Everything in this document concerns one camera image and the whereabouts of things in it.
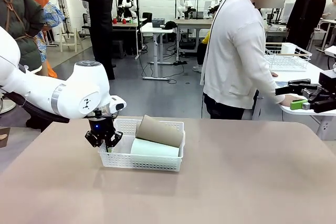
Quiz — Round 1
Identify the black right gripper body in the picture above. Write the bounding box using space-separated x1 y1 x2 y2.
301 71 336 103

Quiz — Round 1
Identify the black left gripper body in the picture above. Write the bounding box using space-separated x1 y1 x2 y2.
88 118 116 141

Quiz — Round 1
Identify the mint green cup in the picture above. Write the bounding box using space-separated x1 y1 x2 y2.
130 137 181 158

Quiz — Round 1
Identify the brown paper cup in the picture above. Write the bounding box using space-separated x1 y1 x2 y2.
135 115 184 148

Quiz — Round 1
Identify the person's right forearm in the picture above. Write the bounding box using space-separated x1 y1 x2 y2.
256 71 286 105

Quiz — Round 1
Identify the white perforated plastic basket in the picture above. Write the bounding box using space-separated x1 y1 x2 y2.
97 118 186 172

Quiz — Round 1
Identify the person's right hand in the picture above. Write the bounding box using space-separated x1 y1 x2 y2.
279 95 304 107

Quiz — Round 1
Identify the white rounded table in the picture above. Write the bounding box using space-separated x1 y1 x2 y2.
251 61 336 141

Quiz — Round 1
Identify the white box in rack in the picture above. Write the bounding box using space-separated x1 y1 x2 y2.
280 42 298 55

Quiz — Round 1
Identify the person in grey top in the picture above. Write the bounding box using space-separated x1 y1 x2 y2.
322 0 336 22

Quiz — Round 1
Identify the person in black coat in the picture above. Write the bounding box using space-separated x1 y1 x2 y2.
285 0 328 51

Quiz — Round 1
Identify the person in white cardigan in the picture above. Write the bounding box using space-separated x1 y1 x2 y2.
199 0 296 120

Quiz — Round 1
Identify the black stool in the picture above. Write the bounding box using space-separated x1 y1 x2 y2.
111 39 124 59

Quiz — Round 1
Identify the brown wooden board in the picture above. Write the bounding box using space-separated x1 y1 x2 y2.
0 126 11 148

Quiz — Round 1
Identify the round white fan base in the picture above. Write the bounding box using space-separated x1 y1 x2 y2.
0 94 17 115

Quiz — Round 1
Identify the white wooden stool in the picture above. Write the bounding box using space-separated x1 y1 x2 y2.
58 27 85 53

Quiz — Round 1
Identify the seated person in yellow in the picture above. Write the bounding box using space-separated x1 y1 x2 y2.
193 5 221 74

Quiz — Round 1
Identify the white standing desk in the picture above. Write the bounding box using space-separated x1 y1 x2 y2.
140 22 176 82

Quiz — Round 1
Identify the person in black clothes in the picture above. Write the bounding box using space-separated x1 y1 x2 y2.
72 0 117 81

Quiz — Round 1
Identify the mannequin in green jacket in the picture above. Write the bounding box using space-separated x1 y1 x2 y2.
0 0 47 74

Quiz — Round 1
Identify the mannequin in blue floral shirt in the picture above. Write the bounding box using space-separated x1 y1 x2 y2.
35 2 66 57

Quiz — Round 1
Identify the beige desk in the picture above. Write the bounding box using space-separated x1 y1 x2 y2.
173 18 215 63

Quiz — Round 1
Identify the black cap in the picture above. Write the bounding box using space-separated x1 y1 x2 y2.
161 20 179 30

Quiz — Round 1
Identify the person in black vest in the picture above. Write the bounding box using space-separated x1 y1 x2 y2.
115 0 140 20

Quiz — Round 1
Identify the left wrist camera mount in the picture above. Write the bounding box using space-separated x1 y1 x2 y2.
88 104 118 120

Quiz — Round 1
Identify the white wire dish rack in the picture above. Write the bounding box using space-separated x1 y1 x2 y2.
264 42 313 72

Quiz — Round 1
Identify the black arm cable sleeve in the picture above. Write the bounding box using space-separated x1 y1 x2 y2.
4 91 71 124

